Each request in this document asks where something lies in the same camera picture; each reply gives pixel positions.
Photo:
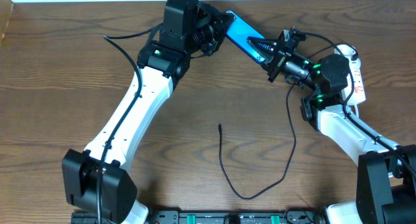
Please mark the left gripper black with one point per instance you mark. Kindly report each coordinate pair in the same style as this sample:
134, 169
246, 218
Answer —
217, 26

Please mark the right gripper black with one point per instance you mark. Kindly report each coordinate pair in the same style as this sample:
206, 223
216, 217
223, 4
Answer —
280, 57

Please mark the blue Galaxy smartphone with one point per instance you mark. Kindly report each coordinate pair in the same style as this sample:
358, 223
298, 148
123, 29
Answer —
240, 32

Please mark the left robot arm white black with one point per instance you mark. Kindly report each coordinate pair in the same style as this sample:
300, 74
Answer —
97, 179

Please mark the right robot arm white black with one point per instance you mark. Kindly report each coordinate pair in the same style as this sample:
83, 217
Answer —
385, 191

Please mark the white power strip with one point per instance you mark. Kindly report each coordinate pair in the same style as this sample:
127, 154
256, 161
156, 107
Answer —
350, 53

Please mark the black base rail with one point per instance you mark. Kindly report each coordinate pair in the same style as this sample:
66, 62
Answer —
295, 216

